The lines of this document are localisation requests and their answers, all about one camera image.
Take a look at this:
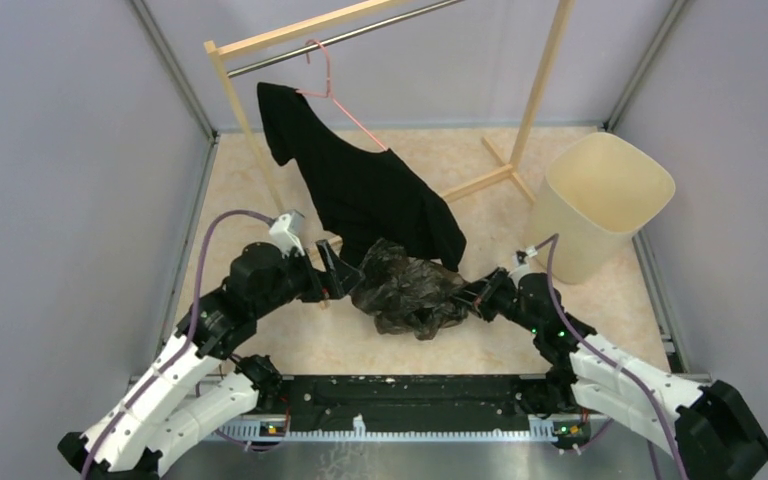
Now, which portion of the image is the dark translucent trash bag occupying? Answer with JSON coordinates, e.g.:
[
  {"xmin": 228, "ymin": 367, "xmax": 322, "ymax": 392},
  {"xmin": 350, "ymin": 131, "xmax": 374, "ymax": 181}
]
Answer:
[{"xmin": 350, "ymin": 239, "xmax": 469, "ymax": 341}]

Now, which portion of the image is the pink wire hanger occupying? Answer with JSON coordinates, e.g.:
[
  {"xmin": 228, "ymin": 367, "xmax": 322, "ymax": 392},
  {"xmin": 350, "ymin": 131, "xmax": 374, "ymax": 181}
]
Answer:
[{"xmin": 296, "ymin": 39, "xmax": 388, "ymax": 151}]

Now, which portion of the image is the wooden clothes rack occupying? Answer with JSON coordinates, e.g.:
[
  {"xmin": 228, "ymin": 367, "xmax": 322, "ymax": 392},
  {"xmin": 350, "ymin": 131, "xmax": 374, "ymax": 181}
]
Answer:
[{"xmin": 194, "ymin": 1, "xmax": 557, "ymax": 273}]

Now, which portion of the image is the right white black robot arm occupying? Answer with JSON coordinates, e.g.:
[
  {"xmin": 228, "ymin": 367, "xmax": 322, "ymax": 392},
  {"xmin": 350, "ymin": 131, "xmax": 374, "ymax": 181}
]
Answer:
[{"xmin": 452, "ymin": 268, "xmax": 768, "ymax": 479}]

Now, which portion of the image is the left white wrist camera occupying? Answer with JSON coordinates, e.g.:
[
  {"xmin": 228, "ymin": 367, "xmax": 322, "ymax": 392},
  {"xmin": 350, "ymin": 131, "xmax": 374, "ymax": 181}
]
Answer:
[{"xmin": 269, "ymin": 210, "xmax": 307, "ymax": 257}]

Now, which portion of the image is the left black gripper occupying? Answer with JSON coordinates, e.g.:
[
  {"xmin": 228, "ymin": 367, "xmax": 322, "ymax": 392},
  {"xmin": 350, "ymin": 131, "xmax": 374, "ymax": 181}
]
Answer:
[{"xmin": 255, "ymin": 239, "xmax": 366, "ymax": 317}]

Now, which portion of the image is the beige plastic trash bin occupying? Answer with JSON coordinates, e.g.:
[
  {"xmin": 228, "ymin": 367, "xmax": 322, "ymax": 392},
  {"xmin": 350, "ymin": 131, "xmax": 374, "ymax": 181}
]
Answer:
[{"xmin": 524, "ymin": 132, "xmax": 676, "ymax": 284}]

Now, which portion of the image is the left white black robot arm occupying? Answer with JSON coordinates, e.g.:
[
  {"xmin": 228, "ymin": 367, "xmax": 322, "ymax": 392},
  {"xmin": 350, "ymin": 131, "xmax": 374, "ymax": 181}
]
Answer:
[{"xmin": 57, "ymin": 241, "xmax": 363, "ymax": 479}]

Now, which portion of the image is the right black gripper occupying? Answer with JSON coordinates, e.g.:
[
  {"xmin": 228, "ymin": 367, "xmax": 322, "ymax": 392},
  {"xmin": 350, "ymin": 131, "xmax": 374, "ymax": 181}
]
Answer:
[{"xmin": 446, "ymin": 267, "xmax": 541, "ymax": 335}]

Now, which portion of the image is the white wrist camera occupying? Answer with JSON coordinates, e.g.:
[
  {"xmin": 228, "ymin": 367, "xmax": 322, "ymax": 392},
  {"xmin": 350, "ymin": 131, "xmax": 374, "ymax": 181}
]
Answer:
[
  {"xmin": 269, "ymin": 210, "xmax": 307, "ymax": 257},
  {"xmin": 508, "ymin": 246, "xmax": 538, "ymax": 287}
]

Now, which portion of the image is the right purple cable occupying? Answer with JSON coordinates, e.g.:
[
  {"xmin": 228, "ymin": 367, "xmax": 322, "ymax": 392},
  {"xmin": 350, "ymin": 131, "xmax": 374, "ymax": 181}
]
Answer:
[{"xmin": 533, "ymin": 233, "xmax": 690, "ymax": 480}]

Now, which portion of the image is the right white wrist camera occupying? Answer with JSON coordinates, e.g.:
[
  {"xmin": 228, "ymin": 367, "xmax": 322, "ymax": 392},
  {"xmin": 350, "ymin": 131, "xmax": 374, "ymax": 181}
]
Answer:
[{"xmin": 508, "ymin": 246, "xmax": 538, "ymax": 287}]

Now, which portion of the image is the metal hanging rod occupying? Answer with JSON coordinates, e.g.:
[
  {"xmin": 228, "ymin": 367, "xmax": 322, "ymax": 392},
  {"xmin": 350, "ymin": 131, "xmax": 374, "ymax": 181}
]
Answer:
[{"xmin": 227, "ymin": 0, "xmax": 462, "ymax": 78}]

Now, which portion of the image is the black t-shirt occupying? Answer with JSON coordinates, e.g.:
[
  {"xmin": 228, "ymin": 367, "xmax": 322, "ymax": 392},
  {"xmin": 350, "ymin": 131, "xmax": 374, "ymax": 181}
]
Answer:
[{"xmin": 256, "ymin": 82, "xmax": 467, "ymax": 272}]

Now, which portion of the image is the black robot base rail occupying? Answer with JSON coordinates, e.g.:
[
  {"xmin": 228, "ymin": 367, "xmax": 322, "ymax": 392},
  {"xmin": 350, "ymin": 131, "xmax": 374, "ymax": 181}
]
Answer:
[{"xmin": 257, "ymin": 374, "xmax": 582, "ymax": 434}]

